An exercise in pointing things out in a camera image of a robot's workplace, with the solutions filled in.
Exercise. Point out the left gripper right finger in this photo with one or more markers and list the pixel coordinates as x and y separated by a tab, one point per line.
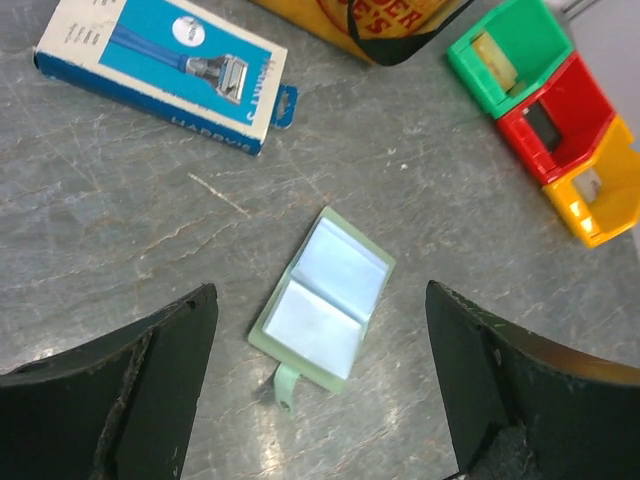
521	406

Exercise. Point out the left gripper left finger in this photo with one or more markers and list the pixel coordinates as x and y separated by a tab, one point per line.
121	406

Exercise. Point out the green card holder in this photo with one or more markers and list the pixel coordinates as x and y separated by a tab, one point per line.
317	316

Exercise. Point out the gold credit card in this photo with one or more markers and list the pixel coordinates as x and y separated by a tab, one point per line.
496	60

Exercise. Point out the black credit card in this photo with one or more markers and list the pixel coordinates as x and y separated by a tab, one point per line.
543	126

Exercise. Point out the silver card in yellow bin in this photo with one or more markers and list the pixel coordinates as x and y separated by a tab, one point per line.
588	184

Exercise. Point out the yellow plastic bin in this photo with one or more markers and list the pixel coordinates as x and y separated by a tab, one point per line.
616	209

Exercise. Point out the red plastic bin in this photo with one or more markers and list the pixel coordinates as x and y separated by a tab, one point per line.
559	126

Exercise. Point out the blue white product box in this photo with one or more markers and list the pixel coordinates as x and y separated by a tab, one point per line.
175	60

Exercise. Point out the green plastic bin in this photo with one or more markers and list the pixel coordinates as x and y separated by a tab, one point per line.
527	34

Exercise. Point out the brown tote bag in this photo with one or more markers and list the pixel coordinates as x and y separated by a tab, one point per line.
381	32

